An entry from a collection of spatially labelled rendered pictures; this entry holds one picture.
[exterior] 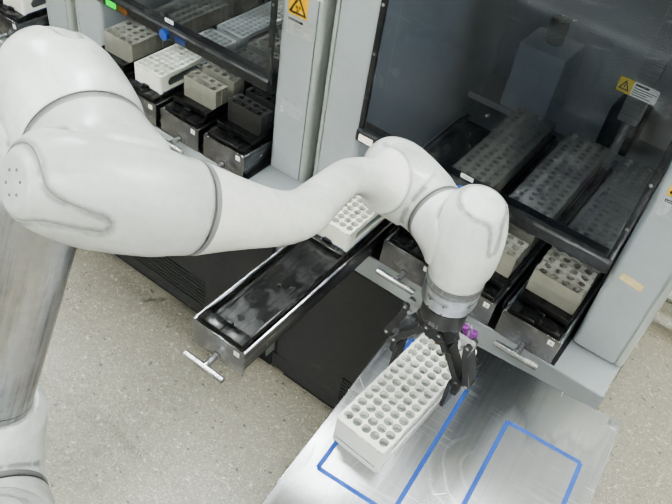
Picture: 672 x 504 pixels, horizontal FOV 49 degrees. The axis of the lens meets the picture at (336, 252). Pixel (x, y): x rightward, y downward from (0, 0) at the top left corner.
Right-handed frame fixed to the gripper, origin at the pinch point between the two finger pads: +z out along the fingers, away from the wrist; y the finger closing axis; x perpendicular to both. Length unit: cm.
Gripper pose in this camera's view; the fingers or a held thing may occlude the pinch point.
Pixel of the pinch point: (421, 375)
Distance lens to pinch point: 132.9
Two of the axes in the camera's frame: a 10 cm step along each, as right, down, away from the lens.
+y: 7.6, 5.1, -3.9
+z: -1.2, 7.1, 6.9
